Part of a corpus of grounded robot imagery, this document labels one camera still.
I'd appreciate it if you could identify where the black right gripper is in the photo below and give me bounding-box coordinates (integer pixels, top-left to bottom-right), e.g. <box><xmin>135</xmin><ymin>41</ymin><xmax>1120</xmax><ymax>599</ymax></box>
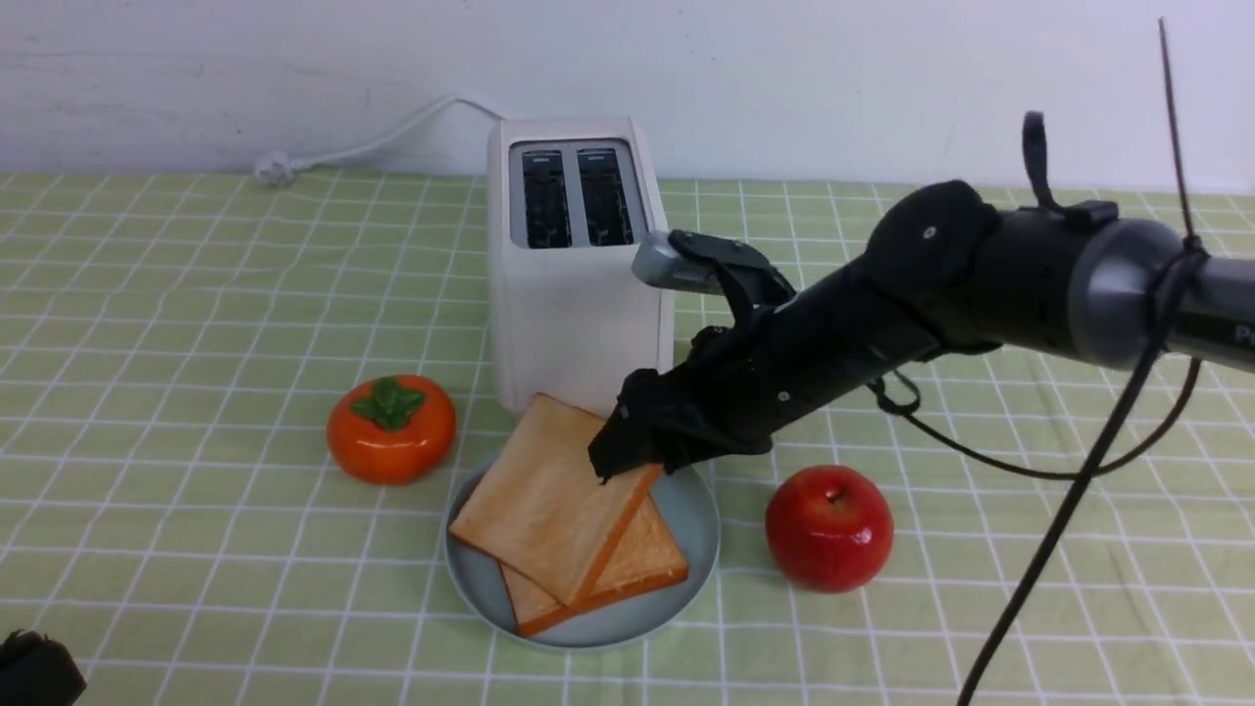
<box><xmin>589</xmin><ymin>293</ymin><xmax>884</xmax><ymax>483</ymax></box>

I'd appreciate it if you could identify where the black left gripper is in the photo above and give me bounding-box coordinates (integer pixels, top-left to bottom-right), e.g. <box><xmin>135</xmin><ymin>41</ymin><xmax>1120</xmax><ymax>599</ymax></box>
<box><xmin>1</xmin><ymin>630</ymin><xmax>88</xmax><ymax>706</ymax></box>

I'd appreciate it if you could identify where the toasted bread slice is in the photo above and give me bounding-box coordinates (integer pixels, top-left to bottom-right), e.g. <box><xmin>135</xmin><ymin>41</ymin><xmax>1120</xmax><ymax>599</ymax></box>
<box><xmin>449</xmin><ymin>394</ymin><xmax>661</xmax><ymax>606</ymax></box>
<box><xmin>498</xmin><ymin>495</ymin><xmax>689</xmax><ymax>637</ymax></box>

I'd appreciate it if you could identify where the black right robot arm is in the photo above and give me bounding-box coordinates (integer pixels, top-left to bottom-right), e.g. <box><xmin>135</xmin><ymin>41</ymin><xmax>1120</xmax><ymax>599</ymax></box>
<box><xmin>589</xmin><ymin>112</ymin><xmax>1254</xmax><ymax>479</ymax></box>

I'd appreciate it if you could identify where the light blue round plate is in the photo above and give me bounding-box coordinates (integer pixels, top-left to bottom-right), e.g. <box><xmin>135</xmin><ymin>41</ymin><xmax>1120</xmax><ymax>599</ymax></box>
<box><xmin>442</xmin><ymin>451</ymin><xmax>722</xmax><ymax>652</ymax></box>

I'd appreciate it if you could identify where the red apple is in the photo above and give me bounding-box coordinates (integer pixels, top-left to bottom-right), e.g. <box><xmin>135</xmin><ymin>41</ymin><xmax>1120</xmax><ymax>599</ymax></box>
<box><xmin>766</xmin><ymin>465</ymin><xmax>895</xmax><ymax>593</ymax></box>

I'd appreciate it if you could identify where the white two-slot toaster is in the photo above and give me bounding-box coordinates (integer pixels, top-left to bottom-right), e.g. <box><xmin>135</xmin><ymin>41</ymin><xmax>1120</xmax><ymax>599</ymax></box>
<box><xmin>484</xmin><ymin>117</ymin><xmax>676</xmax><ymax>416</ymax></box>

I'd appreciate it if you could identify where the orange persimmon with green leaf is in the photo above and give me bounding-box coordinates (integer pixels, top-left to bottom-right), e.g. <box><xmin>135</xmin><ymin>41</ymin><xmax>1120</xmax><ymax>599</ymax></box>
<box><xmin>326</xmin><ymin>375</ymin><xmax>457</xmax><ymax>487</ymax></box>

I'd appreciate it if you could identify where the green checkered tablecloth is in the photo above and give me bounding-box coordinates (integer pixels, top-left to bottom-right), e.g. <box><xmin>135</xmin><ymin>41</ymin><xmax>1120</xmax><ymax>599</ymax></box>
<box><xmin>0</xmin><ymin>173</ymin><xmax>1255</xmax><ymax>706</ymax></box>

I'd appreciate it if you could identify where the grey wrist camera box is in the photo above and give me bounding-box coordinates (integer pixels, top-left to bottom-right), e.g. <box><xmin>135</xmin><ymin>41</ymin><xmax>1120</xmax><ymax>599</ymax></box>
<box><xmin>630</xmin><ymin>229</ymin><xmax>781</xmax><ymax>295</ymax></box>

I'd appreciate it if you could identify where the white toaster power cable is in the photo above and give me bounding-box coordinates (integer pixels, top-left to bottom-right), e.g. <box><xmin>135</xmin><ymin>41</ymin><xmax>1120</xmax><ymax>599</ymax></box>
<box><xmin>255</xmin><ymin>94</ymin><xmax>505</xmax><ymax>187</ymax></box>

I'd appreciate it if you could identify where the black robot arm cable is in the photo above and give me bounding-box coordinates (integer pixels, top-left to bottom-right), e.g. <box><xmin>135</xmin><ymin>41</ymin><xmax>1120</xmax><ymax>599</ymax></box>
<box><xmin>868</xmin><ymin>18</ymin><xmax>1209</xmax><ymax>706</ymax></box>

